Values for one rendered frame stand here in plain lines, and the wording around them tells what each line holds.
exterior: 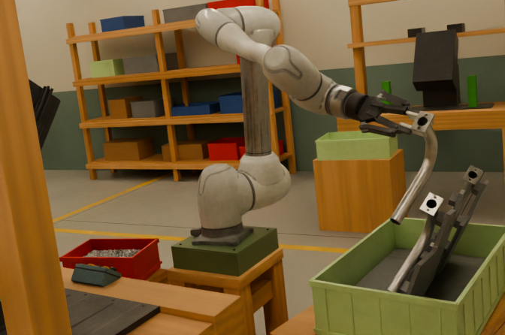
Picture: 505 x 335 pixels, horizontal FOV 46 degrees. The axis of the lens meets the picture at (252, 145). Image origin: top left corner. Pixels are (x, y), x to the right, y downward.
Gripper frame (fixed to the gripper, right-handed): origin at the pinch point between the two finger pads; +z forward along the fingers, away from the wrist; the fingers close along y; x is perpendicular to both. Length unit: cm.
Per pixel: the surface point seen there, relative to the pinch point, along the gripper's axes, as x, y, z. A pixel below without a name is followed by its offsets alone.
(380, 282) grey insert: 50, -33, -11
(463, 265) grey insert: 66, -13, 4
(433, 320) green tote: 24.1, -39.0, 18.2
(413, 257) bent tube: 25.2, -26.3, 5.4
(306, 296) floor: 216, -37, -127
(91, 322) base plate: 0, -89, -58
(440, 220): 19.4, -15.6, 9.5
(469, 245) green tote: 71, -4, 1
